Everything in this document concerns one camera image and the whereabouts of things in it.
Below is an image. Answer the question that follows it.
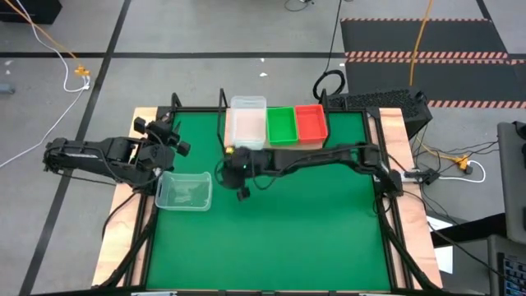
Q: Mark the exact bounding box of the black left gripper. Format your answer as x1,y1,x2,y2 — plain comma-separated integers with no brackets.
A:
145,119,191,157

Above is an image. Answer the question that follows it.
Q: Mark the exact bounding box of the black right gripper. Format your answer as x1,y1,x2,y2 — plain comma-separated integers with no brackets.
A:
221,145,260,190

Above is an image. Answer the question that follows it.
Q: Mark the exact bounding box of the red plastic basket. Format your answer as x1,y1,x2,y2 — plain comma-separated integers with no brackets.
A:
294,104,330,146

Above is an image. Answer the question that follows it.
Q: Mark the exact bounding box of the green table mat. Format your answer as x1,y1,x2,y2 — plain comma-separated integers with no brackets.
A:
145,110,391,291

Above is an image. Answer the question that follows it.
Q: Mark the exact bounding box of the black perforated computer tower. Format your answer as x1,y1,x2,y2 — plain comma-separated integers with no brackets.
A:
328,88,433,139

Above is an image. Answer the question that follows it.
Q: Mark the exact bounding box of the black box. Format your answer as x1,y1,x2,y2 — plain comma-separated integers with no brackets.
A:
0,0,63,25

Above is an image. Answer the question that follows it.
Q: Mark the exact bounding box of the black hazard-striped floor mat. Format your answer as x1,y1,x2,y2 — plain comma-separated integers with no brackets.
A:
339,17,526,110

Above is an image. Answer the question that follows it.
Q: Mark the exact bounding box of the white paper sheet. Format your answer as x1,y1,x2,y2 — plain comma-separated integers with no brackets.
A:
426,215,454,275

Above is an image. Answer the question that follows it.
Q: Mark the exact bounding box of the grey desk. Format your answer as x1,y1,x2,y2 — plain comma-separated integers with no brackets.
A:
496,120,526,246

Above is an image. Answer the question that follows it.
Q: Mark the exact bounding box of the dark grey equipment case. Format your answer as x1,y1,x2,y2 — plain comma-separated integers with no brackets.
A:
486,234,526,296

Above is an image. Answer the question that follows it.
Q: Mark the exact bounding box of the black keyboard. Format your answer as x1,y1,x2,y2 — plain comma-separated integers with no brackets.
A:
497,252,526,296

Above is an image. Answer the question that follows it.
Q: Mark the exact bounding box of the black coiled floor cable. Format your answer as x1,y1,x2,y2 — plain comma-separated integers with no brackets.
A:
311,0,347,102

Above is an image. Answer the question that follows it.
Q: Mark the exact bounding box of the white floor cable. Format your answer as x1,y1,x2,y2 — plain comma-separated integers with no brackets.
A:
0,0,92,169

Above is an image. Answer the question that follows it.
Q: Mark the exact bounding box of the orange floor cable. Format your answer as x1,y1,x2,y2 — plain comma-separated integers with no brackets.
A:
2,0,90,77

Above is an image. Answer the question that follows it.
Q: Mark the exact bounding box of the yellow floor cable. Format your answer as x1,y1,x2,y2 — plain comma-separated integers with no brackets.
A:
408,0,472,172

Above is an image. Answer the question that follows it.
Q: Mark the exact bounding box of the white power cable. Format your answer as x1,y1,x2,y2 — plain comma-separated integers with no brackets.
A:
404,159,487,184

